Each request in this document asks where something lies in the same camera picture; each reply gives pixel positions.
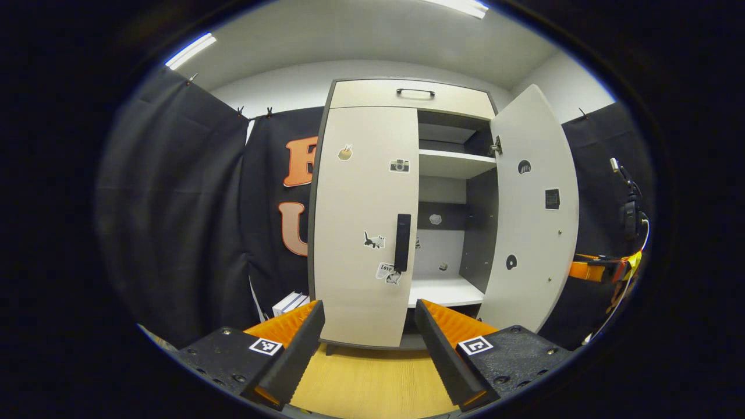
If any black backdrop cloth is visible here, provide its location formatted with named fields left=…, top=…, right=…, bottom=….
left=95, top=67, right=655, bottom=350

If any white box with blue stripe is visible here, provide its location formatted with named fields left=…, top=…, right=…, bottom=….
left=272, top=291, right=311, bottom=318

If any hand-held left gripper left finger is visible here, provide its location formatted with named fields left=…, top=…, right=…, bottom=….
left=175, top=300, right=327, bottom=411

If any white double-door shoe cabinet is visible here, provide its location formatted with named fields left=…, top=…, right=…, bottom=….
left=307, top=77, right=500, bottom=356

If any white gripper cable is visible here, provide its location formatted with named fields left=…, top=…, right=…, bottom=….
left=582, top=212, right=651, bottom=345

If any white shoe cabinet door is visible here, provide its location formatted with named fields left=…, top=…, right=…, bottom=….
left=477, top=84, right=580, bottom=333
left=313, top=106, right=420, bottom=349

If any white cabinet drawer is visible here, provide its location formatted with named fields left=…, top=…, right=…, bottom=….
left=329, top=79, right=496, bottom=120

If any white cabinet shelf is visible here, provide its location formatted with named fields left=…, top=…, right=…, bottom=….
left=418, top=149, right=497, bottom=180
left=409, top=276, right=485, bottom=308

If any ceiling light panel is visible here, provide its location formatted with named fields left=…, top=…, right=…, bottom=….
left=425, top=0, right=489, bottom=20
left=165, top=32, right=217, bottom=70

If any black door handle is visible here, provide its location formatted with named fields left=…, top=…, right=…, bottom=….
left=394, top=214, right=411, bottom=272

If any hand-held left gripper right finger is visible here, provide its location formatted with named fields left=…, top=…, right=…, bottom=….
left=414, top=299, right=577, bottom=413

